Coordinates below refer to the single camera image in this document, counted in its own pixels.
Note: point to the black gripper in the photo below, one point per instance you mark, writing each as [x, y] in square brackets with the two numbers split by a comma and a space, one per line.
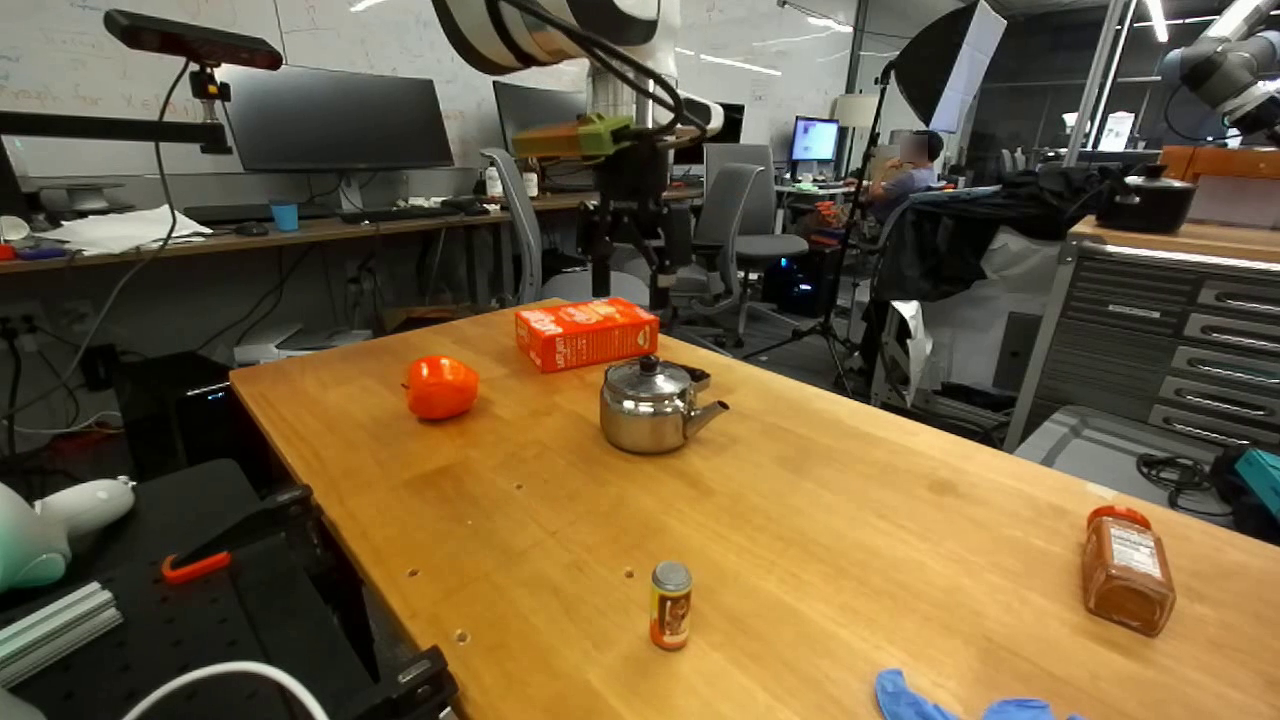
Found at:
[634, 165]

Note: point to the silver teapot lid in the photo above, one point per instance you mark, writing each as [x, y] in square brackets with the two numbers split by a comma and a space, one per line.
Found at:
[649, 382]

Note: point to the gray background robot arm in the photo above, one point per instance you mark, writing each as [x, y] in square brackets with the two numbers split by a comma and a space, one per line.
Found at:
[1222, 73]

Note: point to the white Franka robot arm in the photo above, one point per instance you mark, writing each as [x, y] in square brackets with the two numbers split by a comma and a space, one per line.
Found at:
[535, 33]

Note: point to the stainless steel teapot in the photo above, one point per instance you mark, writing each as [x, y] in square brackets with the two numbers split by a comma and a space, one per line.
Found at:
[647, 426]

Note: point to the gray office chair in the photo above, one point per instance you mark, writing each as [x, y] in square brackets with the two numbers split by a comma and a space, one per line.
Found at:
[743, 203]

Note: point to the orange cracker box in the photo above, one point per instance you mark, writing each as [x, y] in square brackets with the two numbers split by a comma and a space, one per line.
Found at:
[584, 338]

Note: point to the lit computer monitor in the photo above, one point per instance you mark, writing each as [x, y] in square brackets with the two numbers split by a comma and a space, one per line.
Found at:
[815, 141]

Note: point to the red orange tomato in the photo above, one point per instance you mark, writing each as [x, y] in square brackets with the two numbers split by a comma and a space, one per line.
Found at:
[443, 389]

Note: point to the seated background person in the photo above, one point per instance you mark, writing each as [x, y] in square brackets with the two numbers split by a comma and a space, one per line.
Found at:
[915, 173]

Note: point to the large dark computer monitor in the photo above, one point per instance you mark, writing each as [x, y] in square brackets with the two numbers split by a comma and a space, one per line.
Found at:
[334, 122]

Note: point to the blue cup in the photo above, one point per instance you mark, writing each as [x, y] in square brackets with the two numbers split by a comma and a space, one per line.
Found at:
[284, 218]

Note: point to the black cloth pile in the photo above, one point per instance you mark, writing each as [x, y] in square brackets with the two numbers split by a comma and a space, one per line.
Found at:
[985, 221]

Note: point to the black photo softbox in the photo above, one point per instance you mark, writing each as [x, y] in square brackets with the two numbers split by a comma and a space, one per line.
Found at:
[953, 65]

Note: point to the long wooden office desk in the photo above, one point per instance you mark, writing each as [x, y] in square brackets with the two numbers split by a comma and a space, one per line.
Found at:
[203, 242]

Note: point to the black computer tower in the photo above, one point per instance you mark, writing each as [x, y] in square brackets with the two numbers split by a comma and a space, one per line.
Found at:
[181, 413]

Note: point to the black cooking pot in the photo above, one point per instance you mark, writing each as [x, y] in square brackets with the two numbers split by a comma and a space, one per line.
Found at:
[1146, 207]

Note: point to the white paper stack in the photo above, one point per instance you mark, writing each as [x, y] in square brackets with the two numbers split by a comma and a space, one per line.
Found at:
[120, 231]

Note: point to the gray drawer cabinet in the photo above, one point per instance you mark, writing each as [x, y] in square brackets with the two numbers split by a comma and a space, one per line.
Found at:
[1163, 333]

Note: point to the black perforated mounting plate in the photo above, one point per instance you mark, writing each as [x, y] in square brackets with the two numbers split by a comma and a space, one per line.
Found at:
[267, 627]

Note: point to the blue nitrile glove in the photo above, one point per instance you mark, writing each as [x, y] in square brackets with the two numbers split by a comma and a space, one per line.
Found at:
[904, 700]

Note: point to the brown sauce bottle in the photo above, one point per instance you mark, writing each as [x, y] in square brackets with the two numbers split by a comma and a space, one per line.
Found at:
[1124, 581]

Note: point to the aluminum extrusion bar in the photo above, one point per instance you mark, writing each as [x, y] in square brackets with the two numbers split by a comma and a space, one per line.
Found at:
[55, 635]

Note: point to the black stereo camera bar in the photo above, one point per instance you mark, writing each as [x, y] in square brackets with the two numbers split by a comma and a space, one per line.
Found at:
[195, 39]

